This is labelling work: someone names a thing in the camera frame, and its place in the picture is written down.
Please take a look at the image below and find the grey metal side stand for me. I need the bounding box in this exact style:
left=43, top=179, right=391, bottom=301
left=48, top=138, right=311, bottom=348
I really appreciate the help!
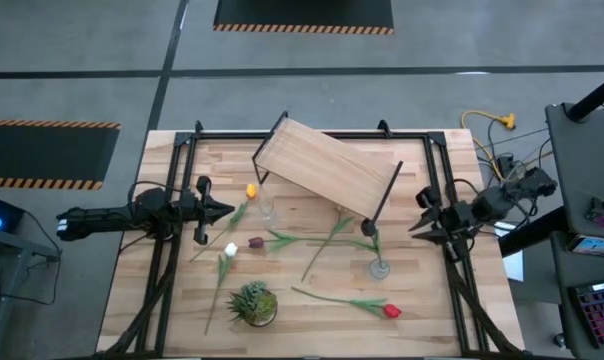
left=0, top=224, right=63, bottom=360

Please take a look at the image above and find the rainbow backlit keyboard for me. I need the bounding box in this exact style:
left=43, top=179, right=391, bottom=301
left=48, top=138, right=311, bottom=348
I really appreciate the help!
left=567, top=278, right=604, bottom=350

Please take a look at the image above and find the black hazard-striped floor mat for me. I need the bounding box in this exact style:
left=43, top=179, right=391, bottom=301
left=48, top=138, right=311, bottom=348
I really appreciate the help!
left=212, top=0, right=396, bottom=36
left=0, top=118, right=122, bottom=191

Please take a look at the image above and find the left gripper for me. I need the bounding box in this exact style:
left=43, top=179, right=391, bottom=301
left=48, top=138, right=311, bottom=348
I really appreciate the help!
left=179, top=174, right=237, bottom=246

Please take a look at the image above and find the wooden shelf with black frame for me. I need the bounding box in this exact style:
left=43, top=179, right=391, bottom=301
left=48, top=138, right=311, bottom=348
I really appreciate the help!
left=251, top=110, right=404, bottom=229

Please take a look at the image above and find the dark purple artificial tulip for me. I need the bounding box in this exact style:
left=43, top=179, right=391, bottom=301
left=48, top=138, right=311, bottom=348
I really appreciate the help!
left=247, top=229, right=356, bottom=254

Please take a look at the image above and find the grey equipment cart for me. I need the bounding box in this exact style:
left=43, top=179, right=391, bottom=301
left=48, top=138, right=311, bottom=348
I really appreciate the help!
left=545, top=102, right=604, bottom=360

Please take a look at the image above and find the white artificial tulip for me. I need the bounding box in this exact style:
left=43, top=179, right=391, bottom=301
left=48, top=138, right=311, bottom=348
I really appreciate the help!
left=204, top=242, right=239, bottom=336

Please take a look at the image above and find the yellow artificial tulip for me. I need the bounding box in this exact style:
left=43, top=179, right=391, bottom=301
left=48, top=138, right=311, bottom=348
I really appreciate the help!
left=189, top=183, right=259, bottom=263

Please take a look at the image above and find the red artificial tulip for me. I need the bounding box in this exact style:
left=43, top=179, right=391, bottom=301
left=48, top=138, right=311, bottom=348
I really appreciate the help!
left=290, top=286, right=403, bottom=320

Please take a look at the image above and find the yellow extension cord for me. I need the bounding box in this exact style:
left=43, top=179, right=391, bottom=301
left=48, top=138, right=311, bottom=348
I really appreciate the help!
left=460, top=109, right=518, bottom=184

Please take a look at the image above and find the succulent plant in black bowl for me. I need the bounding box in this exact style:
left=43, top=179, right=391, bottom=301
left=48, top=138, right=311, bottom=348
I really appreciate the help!
left=225, top=280, right=279, bottom=329

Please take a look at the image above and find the black power strip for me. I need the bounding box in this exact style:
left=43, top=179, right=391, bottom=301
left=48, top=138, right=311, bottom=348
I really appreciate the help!
left=495, top=153, right=517, bottom=190

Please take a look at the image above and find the ribbed clear glass vase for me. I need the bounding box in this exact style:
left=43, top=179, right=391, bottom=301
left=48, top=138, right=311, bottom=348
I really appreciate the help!
left=368, top=257, right=392, bottom=280

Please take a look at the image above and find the pink artificial tulip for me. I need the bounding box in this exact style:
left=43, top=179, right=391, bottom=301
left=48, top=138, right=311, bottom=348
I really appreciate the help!
left=300, top=207, right=356, bottom=283

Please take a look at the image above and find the smooth clear glass vase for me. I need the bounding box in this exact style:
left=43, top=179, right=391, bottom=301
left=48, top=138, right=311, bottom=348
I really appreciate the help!
left=258, top=197, right=279, bottom=230

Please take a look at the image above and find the smartphone with lit screen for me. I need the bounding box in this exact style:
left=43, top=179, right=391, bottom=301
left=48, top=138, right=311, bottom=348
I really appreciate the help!
left=565, top=233, right=604, bottom=260

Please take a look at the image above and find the white paper sheet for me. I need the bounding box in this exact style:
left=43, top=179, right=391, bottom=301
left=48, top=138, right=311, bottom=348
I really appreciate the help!
left=494, top=222, right=526, bottom=283

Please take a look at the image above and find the black metal table frame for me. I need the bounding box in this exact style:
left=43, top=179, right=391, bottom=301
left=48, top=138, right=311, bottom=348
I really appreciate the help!
left=96, top=119, right=526, bottom=359

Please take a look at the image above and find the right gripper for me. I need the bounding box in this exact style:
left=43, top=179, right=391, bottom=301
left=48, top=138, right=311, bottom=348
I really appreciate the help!
left=407, top=184, right=479, bottom=263

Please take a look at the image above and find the black metal pole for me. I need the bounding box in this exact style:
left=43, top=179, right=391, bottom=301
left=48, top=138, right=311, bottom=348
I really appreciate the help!
left=565, top=69, right=604, bottom=124

